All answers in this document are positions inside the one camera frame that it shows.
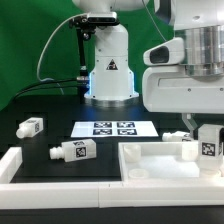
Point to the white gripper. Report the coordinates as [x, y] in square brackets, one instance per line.
[167, 88]

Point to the white square tabletop part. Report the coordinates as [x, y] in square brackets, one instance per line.
[163, 160]

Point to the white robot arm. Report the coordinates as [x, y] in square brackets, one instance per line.
[119, 64]

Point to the white U-shaped fence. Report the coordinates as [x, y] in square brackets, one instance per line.
[149, 192]

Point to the white tag sheet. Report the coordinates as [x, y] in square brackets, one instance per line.
[114, 129]

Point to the black camera on stand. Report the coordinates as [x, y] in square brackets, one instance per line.
[85, 25]

